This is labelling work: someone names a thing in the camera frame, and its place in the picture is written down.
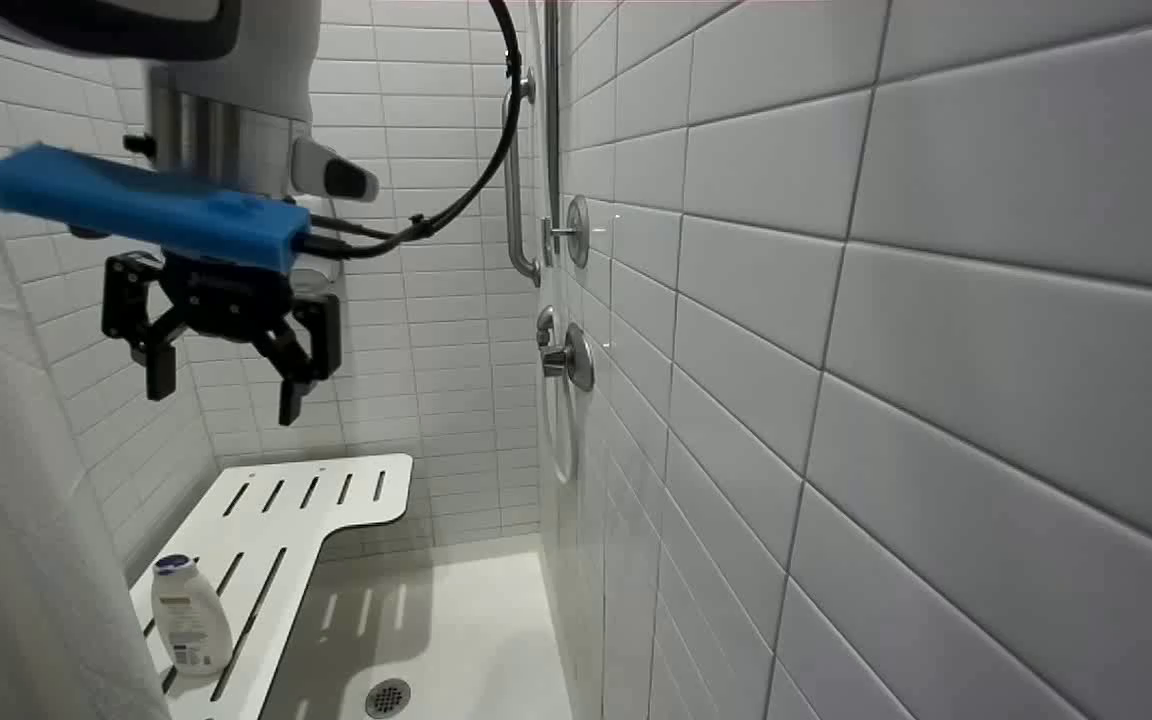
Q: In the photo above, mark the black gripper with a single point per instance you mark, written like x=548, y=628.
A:
x=221, y=302

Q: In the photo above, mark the chrome grab bar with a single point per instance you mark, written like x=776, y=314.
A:
x=513, y=215

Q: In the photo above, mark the white slatted shower seat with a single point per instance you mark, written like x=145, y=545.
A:
x=290, y=513

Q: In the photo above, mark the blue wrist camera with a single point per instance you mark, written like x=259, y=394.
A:
x=139, y=202

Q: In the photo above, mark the white bottle with blue cap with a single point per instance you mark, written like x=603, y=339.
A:
x=188, y=623

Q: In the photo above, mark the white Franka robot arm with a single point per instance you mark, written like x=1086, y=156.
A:
x=236, y=83

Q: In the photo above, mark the round metal floor drain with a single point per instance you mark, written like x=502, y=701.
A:
x=389, y=699

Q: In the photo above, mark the chrome shower slide bar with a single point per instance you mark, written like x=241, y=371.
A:
x=553, y=121

